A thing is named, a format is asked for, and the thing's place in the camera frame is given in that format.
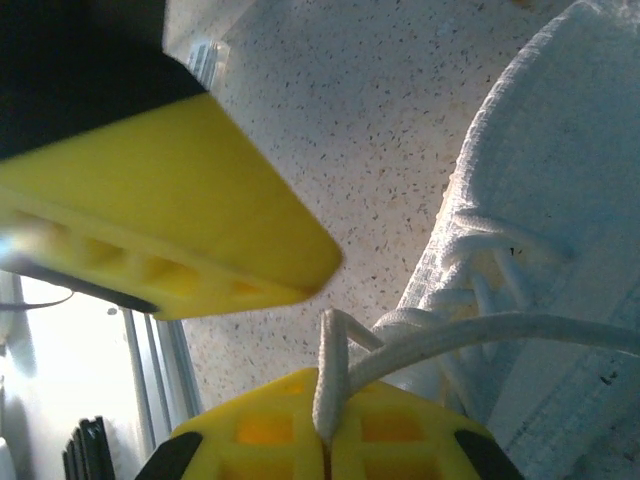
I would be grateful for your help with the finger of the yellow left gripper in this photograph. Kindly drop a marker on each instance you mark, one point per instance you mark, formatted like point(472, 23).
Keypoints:
point(190, 200)

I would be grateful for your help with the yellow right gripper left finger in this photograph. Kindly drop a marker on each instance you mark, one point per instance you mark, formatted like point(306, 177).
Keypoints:
point(250, 440)

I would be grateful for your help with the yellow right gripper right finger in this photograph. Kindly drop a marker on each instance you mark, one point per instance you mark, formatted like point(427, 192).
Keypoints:
point(410, 440)

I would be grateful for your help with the white shoelace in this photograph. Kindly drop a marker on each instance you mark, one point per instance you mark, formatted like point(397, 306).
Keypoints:
point(450, 340)

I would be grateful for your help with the white sneaker shoe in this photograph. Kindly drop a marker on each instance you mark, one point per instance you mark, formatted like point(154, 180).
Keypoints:
point(550, 150)

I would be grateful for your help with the clear plastic package red label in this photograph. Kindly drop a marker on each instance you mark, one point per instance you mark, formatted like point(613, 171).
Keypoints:
point(207, 62)

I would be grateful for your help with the black grooved block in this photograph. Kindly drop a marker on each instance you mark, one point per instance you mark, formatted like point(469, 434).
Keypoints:
point(90, 450)

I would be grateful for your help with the aluminium frame rails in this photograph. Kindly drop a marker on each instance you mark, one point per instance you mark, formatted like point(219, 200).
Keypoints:
point(165, 360)

